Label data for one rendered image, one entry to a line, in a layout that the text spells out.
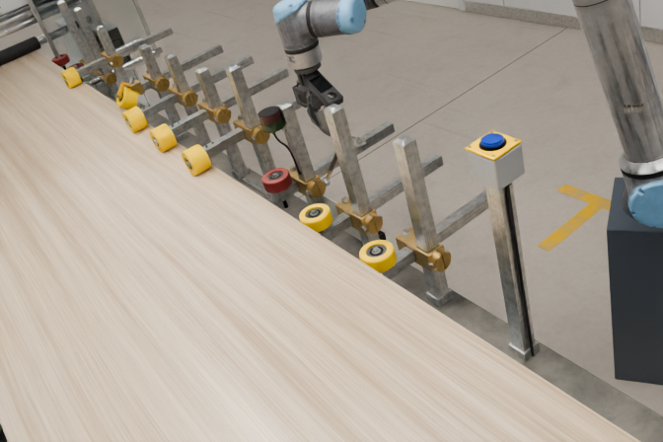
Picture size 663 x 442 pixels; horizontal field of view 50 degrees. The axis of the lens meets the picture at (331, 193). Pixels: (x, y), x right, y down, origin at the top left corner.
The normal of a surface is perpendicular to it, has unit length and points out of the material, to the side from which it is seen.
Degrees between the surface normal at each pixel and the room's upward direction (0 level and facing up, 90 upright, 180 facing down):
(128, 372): 0
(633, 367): 90
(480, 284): 0
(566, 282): 0
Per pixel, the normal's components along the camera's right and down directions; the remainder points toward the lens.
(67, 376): -0.25, -0.81
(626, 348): -0.37, 0.59
